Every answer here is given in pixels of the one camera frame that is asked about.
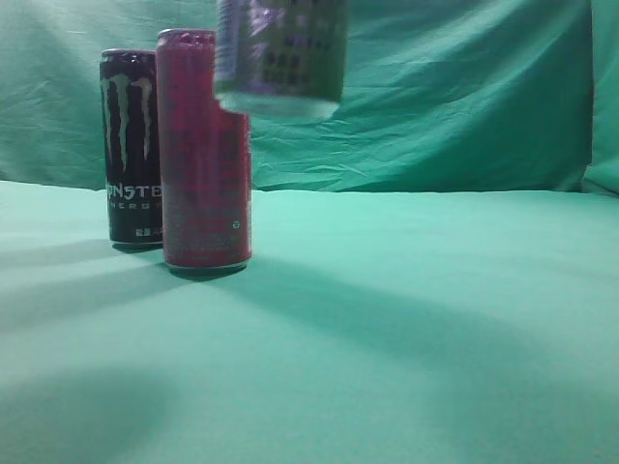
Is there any green Monster energy can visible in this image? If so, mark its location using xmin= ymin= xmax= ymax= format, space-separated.
xmin=215 ymin=0 xmax=349 ymax=121

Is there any pink energy drink can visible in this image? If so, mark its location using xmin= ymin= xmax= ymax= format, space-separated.
xmin=156 ymin=28 xmax=251 ymax=272

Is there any green table cloth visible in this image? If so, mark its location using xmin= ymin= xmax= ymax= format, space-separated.
xmin=1 ymin=182 xmax=618 ymax=463

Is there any green cloth backdrop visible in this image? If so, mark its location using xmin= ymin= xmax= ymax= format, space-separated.
xmin=1 ymin=1 xmax=618 ymax=195

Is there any black Monster energy can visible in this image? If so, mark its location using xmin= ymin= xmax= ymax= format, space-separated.
xmin=100 ymin=48 xmax=162 ymax=248

